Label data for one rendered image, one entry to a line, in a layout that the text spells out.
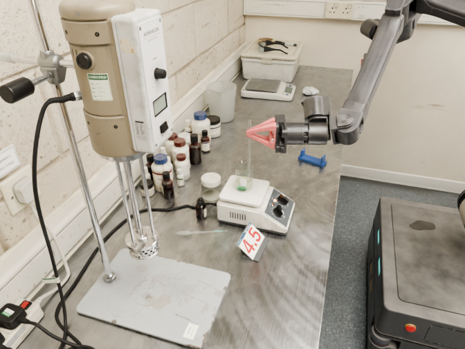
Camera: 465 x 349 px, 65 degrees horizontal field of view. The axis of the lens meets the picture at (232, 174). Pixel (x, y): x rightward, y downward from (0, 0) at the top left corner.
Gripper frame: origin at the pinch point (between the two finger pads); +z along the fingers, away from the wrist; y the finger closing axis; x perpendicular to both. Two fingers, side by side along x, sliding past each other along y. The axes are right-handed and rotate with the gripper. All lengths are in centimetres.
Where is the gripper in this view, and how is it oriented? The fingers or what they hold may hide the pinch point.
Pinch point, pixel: (249, 133)
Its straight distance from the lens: 94.8
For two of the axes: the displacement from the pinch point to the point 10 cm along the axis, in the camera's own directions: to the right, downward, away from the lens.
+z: -10.0, -0.1, 0.4
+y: -0.4, 5.5, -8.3
